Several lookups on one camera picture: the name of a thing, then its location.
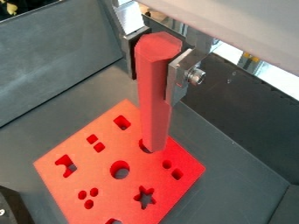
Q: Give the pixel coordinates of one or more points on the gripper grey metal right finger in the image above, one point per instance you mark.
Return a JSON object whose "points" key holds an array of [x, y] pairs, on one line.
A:
{"points": [[184, 73]]}

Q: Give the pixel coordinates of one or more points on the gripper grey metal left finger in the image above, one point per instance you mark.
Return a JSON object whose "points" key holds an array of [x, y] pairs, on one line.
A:
{"points": [[128, 43]]}

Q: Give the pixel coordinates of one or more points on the red hexagonal prism peg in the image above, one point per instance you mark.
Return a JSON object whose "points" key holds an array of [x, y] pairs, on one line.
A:
{"points": [[154, 50]]}

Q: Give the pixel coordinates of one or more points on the black object at corner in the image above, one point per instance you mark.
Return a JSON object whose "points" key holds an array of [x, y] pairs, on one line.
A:
{"points": [[13, 212]]}

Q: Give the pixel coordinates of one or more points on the red shape-sorting board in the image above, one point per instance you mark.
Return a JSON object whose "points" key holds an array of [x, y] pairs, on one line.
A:
{"points": [[105, 180]]}

